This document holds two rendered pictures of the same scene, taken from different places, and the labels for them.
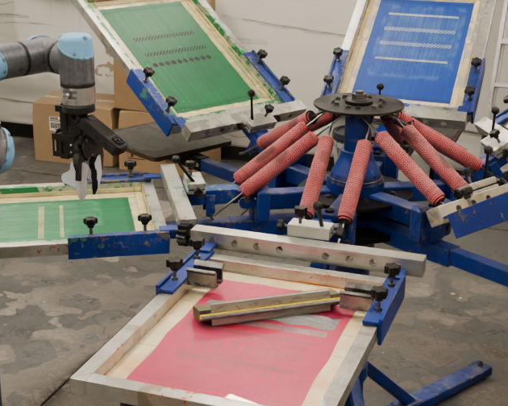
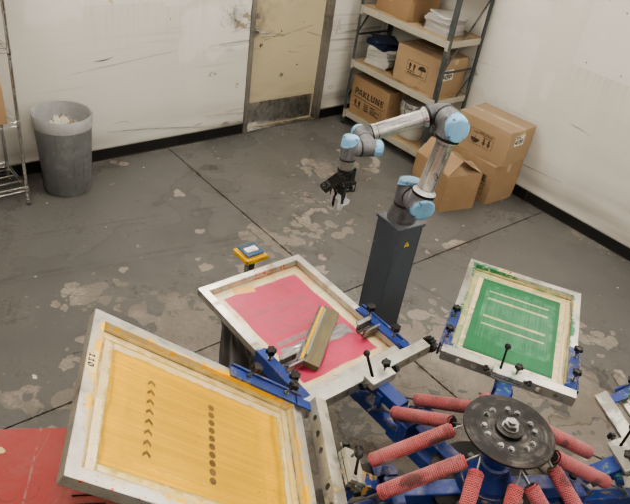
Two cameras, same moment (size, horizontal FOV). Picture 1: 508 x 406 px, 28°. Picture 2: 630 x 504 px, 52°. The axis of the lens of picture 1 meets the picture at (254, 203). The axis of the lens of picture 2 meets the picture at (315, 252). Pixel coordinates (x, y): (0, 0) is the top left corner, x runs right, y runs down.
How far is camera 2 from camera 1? 3.92 m
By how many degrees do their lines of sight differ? 100
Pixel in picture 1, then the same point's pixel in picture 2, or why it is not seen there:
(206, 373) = (278, 294)
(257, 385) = (254, 301)
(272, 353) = (277, 319)
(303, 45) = not seen: outside the picture
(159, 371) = (292, 284)
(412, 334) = not seen: outside the picture
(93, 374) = (295, 259)
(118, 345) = (314, 274)
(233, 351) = (290, 310)
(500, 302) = not seen: outside the picture
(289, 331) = (292, 336)
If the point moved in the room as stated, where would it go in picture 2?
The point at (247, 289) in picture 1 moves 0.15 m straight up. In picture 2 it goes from (354, 349) to (360, 323)
